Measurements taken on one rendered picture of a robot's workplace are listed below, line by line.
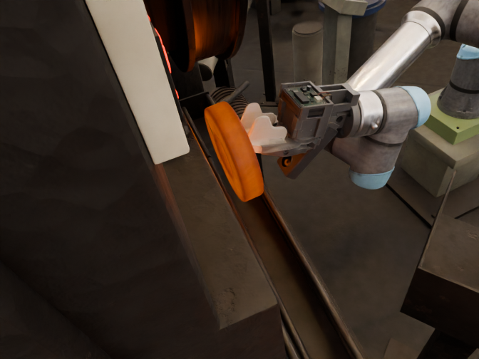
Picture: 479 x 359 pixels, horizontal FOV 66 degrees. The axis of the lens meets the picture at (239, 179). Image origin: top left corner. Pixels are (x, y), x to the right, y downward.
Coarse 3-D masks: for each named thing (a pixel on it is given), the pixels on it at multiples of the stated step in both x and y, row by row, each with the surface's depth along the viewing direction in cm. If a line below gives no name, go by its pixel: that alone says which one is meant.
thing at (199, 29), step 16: (192, 0) 39; (208, 0) 40; (224, 0) 41; (240, 0) 40; (208, 16) 42; (224, 16) 43; (240, 16) 43; (208, 32) 45; (224, 32) 46; (240, 32) 46; (208, 48) 49; (224, 48) 51
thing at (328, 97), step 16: (288, 96) 54; (304, 96) 53; (320, 96) 55; (336, 96) 57; (352, 96) 56; (288, 112) 56; (304, 112) 52; (320, 112) 54; (336, 112) 58; (352, 112) 57; (288, 128) 57; (304, 128) 55; (320, 128) 55; (336, 128) 60; (352, 128) 58; (304, 144) 56
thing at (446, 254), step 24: (432, 240) 64; (456, 240) 64; (432, 264) 61; (456, 264) 61; (408, 288) 54; (432, 288) 50; (456, 288) 48; (408, 312) 58; (432, 312) 54; (456, 312) 51; (432, 336) 81; (456, 336) 55
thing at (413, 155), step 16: (416, 144) 139; (400, 160) 157; (416, 160) 143; (432, 160) 135; (400, 176) 151; (416, 176) 146; (432, 176) 138; (448, 176) 133; (464, 176) 138; (400, 192) 145; (416, 192) 144; (432, 192) 141; (464, 192) 141; (416, 208) 139; (432, 208) 138; (448, 208) 137; (464, 208) 136; (432, 224) 133
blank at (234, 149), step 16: (208, 112) 53; (224, 112) 51; (208, 128) 60; (224, 128) 50; (240, 128) 50; (224, 144) 51; (240, 144) 49; (224, 160) 60; (240, 160) 49; (256, 160) 50; (240, 176) 50; (256, 176) 51; (240, 192) 55; (256, 192) 54
